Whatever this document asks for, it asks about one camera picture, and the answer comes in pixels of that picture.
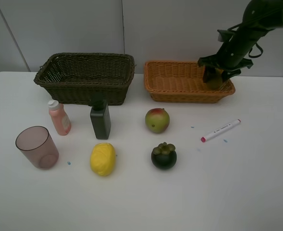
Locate white marker pink cap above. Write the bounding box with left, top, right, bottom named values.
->
left=200, top=119, right=241, bottom=143

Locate orange wicker basket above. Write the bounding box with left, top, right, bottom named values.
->
left=144, top=61, right=235, bottom=103

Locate dark purple mangosteen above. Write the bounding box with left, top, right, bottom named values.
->
left=151, top=142, right=177, bottom=170

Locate black bottle green label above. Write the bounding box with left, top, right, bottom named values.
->
left=90, top=92, right=111, bottom=140

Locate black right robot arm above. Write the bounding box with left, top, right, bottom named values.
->
left=198, top=0, right=283, bottom=83

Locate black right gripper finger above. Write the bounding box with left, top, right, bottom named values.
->
left=203, top=66, right=216, bottom=83
left=221, top=69, right=241, bottom=81

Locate green red mango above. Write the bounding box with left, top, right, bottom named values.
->
left=145, top=108, right=170, bottom=133

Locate translucent pink plastic cup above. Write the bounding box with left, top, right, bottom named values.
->
left=15, top=126, right=59, bottom=169

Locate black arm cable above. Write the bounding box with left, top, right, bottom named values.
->
left=227, top=4, right=283, bottom=59

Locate yellow lemon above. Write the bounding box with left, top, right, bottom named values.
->
left=89, top=143, right=116, bottom=177

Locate pink bottle white cap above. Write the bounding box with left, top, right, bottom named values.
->
left=48, top=100, right=71, bottom=136

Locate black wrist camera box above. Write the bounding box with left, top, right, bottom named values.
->
left=217, top=29, right=234, bottom=43

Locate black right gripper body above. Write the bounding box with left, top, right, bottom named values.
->
left=198, top=28, right=261, bottom=71

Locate brown kiwi fruit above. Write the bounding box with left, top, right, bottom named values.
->
left=206, top=68, right=223, bottom=90

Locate dark brown wicker basket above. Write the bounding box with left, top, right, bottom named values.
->
left=34, top=52, right=135, bottom=105

